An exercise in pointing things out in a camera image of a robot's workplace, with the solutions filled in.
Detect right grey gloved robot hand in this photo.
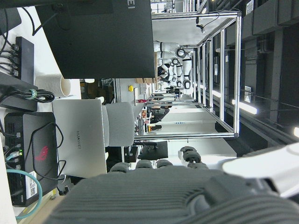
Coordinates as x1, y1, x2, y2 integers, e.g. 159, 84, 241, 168
48, 142, 299, 224

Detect white paper cup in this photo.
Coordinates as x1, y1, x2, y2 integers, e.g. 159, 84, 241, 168
35, 74, 72, 98

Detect small black monitor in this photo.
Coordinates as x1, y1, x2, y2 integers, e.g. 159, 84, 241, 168
140, 140, 168, 161

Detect grey office chair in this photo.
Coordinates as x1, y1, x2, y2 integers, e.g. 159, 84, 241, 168
101, 102, 146, 147

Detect silver Huawei laptop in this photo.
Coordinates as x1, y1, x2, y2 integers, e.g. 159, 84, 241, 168
51, 98, 108, 178

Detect black box with red logo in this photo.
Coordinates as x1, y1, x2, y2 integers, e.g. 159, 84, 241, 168
4, 112, 59, 207

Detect white humanoid robot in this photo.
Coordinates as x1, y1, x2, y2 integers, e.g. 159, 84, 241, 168
153, 41, 194, 89

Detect black Huawei monitor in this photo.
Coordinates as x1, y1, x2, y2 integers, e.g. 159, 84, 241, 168
35, 0, 157, 79

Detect black docking hub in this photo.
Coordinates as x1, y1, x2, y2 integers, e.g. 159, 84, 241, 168
15, 36, 35, 86

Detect teal network cable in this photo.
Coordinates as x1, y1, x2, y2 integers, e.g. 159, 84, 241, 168
6, 151, 44, 220

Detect thin black looped cable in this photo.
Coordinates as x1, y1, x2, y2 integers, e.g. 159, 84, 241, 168
31, 122, 68, 181

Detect black cable bundle green tie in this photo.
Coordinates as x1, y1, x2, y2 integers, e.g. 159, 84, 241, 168
0, 85, 56, 106

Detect aluminium cell frame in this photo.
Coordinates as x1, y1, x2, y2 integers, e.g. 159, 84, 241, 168
134, 10, 243, 140

